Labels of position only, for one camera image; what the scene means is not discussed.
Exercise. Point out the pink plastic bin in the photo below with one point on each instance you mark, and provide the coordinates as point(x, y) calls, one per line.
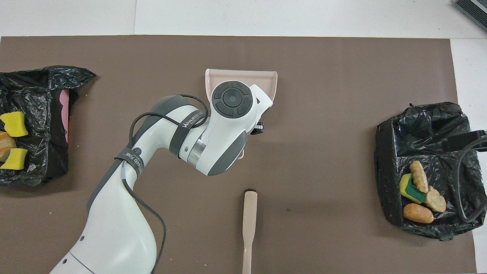
point(64, 110)

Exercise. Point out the round pale pastry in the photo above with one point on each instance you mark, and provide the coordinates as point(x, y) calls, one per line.
point(435, 201)

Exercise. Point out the elongated ridged pastry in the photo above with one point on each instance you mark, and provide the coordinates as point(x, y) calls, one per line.
point(418, 176)

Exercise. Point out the yellow green scouring sponge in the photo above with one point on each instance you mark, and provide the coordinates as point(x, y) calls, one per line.
point(409, 190)

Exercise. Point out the dark ribbed device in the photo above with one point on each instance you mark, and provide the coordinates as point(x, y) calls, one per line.
point(473, 13)

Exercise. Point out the beige hand brush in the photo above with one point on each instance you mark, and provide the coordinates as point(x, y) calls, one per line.
point(250, 213)

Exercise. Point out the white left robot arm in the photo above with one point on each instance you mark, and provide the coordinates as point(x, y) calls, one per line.
point(228, 114)

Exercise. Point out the black crumpled trash bag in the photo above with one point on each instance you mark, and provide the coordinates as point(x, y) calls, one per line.
point(34, 95)

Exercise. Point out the brown bread roll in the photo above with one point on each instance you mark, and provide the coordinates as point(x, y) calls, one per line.
point(417, 213)

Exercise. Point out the beige plastic dustpan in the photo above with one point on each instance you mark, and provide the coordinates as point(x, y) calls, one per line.
point(266, 78)

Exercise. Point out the brown table mat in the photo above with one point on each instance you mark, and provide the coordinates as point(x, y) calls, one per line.
point(323, 76)

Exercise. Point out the yellow sponge piece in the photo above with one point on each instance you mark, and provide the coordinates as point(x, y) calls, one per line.
point(16, 159)
point(13, 123)

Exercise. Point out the black bag lined bin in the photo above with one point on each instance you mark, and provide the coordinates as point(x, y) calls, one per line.
point(430, 121)

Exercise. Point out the striped croissant piece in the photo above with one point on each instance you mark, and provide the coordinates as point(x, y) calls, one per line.
point(5, 144)

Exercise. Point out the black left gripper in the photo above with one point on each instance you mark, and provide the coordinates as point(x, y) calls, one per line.
point(257, 128)

